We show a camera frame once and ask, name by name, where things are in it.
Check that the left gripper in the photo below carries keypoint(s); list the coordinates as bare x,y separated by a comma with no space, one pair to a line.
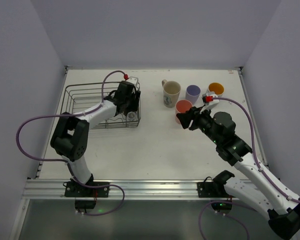
134,100

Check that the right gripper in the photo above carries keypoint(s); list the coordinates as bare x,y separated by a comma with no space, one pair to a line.
194,120

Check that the pink plastic cup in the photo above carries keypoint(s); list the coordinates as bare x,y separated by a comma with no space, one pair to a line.
182,106

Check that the lilac plastic cup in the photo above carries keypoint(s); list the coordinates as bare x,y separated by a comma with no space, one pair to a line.
192,93

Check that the white patterned mug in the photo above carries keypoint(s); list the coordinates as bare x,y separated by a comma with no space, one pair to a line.
217,88

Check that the cream floral mug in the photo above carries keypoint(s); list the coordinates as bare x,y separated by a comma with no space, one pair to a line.
171,92

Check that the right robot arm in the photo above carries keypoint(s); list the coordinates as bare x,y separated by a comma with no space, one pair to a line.
279,205

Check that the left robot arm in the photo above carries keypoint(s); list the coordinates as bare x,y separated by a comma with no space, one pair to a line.
70,136

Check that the small clear glass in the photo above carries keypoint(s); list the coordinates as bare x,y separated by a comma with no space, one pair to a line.
131,116

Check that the right controller box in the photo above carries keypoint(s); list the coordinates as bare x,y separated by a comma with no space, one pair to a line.
221,207

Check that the controller box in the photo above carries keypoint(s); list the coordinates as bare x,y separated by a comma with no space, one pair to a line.
221,207
84,205

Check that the left controller box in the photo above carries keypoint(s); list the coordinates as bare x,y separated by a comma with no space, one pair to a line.
84,205

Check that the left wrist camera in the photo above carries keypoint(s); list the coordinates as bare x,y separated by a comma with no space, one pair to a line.
131,79

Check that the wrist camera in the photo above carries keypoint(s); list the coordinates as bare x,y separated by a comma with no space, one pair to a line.
131,79
210,100

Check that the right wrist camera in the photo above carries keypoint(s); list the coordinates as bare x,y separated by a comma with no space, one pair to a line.
210,100

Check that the black wire dish rack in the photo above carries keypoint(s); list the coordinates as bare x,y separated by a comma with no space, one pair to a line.
78,97

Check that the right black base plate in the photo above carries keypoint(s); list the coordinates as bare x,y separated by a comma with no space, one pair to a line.
214,187

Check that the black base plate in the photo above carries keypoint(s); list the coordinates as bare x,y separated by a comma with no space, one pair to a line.
214,187
75,190

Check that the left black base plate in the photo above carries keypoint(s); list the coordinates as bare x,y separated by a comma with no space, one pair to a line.
75,190

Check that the aluminium mounting rail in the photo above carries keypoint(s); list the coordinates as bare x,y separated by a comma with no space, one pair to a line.
170,190

